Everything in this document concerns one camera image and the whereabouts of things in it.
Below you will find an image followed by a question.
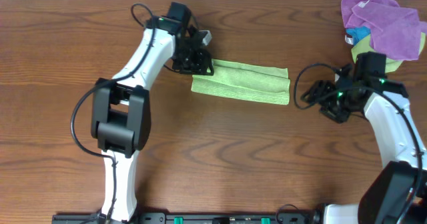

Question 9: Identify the purple microfiber cloth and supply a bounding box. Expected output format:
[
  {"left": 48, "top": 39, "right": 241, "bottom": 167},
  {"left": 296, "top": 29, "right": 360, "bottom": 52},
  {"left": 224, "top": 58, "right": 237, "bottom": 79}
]
[{"left": 341, "top": 0, "right": 426, "bottom": 61}]

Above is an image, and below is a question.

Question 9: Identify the green microfiber cloth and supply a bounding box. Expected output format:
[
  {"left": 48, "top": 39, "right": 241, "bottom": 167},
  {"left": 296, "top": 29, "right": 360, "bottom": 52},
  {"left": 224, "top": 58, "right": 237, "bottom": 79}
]
[{"left": 191, "top": 59, "right": 291, "bottom": 105}]

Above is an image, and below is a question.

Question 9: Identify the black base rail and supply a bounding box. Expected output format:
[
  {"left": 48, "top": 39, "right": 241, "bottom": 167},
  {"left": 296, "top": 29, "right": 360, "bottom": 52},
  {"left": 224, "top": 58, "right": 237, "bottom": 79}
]
[{"left": 51, "top": 211, "right": 322, "bottom": 224}]

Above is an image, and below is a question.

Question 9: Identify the right black cable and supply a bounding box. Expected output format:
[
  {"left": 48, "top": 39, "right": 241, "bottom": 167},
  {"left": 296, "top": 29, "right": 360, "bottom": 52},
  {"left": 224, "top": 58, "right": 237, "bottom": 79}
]
[{"left": 293, "top": 62, "right": 424, "bottom": 224}]

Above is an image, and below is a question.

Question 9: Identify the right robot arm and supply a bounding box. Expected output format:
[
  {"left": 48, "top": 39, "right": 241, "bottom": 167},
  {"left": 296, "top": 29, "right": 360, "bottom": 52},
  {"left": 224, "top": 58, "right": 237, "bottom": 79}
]
[{"left": 294, "top": 52, "right": 426, "bottom": 223}]

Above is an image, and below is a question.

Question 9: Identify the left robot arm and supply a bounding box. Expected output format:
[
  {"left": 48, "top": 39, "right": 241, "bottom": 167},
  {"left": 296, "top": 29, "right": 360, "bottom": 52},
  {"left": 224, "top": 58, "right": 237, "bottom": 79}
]
[{"left": 91, "top": 2, "right": 214, "bottom": 223}]

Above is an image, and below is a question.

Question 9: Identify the blue cloth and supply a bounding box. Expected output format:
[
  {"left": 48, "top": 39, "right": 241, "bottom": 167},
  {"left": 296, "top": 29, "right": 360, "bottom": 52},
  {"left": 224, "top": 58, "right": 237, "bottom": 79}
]
[{"left": 344, "top": 27, "right": 371, "bottom": 45}]

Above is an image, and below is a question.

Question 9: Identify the black cable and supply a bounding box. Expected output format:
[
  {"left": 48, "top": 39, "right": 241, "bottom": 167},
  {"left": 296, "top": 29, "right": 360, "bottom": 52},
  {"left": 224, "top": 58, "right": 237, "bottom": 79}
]
[
  {"left": 69, "top": 2, "right": 181, "bottom": 224},
  {"left": 293, "top": 62, "right": 424, "bottom": 224}
]

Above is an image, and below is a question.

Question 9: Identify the left black cable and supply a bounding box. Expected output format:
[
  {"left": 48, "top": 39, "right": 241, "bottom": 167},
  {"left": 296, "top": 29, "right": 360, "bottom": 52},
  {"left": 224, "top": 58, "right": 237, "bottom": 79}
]
[{"left": 69, "top": 2, "right": 181, "bottom": 224}]

